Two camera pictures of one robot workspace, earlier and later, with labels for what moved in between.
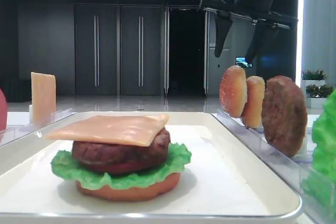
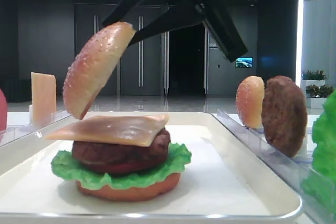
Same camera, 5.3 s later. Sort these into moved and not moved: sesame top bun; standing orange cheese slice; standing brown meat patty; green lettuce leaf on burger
Moved: sesame top bun
Not moved: green lettuce leaf on burger; standing orange cheese slice; standing brown meat patty
